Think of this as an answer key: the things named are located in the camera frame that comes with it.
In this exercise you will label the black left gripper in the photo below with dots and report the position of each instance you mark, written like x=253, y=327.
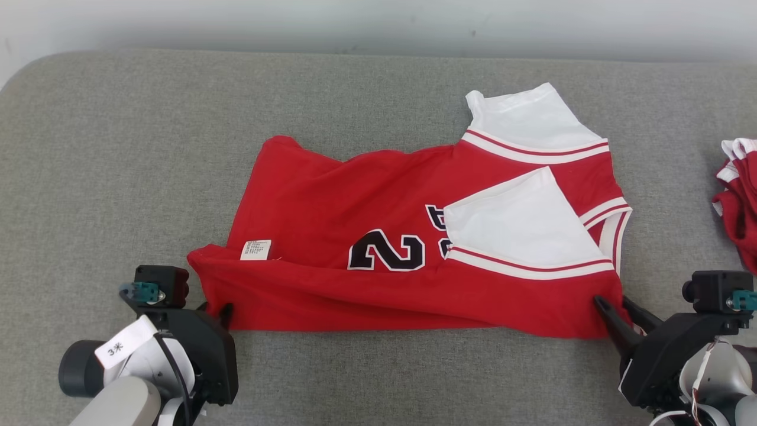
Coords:
x=207, y=355

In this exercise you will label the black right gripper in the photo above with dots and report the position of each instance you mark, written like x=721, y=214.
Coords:
x=662, y=361

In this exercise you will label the red shorts with white stripes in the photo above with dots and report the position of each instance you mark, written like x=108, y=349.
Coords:
x=742, y=207

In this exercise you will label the red basketball jersey number 23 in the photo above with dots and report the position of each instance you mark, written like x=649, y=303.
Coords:
x=355, y=207

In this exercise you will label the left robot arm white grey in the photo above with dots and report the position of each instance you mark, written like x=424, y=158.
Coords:
x=124, y=402

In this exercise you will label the grey fabric sofa cushion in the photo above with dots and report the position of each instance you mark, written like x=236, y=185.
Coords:
x=118, y=177

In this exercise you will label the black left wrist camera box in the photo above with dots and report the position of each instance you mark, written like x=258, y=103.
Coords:
x=168, y=281

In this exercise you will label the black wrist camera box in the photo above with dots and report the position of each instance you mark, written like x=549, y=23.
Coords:
x=712, y=290
x=168, y=281

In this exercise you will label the teal left camera connector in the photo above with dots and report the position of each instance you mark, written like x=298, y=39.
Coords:
x=142, y=292

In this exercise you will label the teal camera connector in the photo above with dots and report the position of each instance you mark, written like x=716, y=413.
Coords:
x=746, y=300
x=142, y=292

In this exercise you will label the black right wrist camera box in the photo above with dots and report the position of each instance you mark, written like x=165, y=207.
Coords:
x=712, y=290

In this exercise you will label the teal right camera connector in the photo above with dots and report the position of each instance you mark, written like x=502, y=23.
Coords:
x=746, y=300

